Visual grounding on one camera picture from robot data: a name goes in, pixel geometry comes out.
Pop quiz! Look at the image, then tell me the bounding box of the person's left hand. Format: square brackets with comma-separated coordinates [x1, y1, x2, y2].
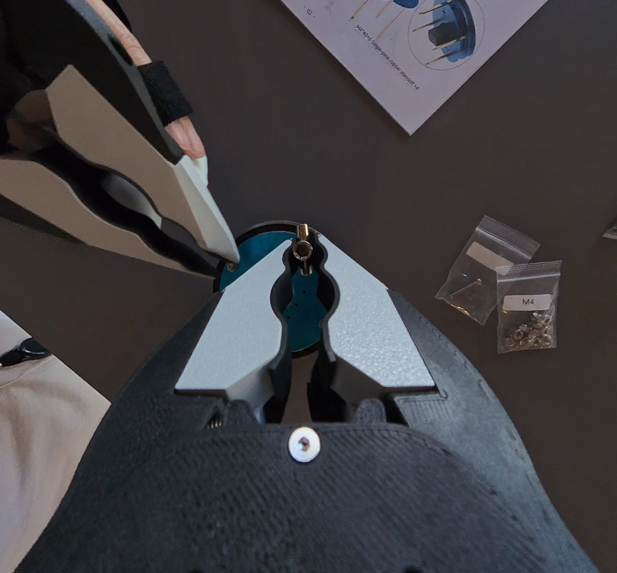
[92, 0, 208, 160]

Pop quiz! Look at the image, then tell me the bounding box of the black lanyard strap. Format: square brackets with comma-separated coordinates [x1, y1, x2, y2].
[0, 337, 50, 367]

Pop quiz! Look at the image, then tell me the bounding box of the blue disc with black rim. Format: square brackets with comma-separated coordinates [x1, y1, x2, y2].
[213, 220, 338, 358]

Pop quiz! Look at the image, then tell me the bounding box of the person's white t-shirt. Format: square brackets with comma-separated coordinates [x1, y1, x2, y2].
[0, 310, 112, 573]

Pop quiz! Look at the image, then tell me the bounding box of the metal cross socket wrench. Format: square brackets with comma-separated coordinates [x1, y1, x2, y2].
[293, 224, 315, 276]

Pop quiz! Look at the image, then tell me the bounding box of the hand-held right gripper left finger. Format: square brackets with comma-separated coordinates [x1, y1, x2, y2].
[174, 238, 293, 411]

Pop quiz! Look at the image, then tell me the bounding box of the instruction sheet with blue drawings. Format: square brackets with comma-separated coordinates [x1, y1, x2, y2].
[238, 0, 595, 136]

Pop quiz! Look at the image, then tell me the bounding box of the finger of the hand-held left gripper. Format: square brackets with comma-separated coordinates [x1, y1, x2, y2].
[12, 65, 241, 264]
[0, 146, 223, 281]

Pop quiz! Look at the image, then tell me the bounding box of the clear plastic parts bag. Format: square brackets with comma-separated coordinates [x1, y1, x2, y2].
[496, 261, 563, 354]
[435, 216, 541, 326]

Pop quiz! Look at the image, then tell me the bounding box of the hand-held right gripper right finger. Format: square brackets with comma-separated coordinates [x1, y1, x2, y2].
[316, 233, 435, 390]

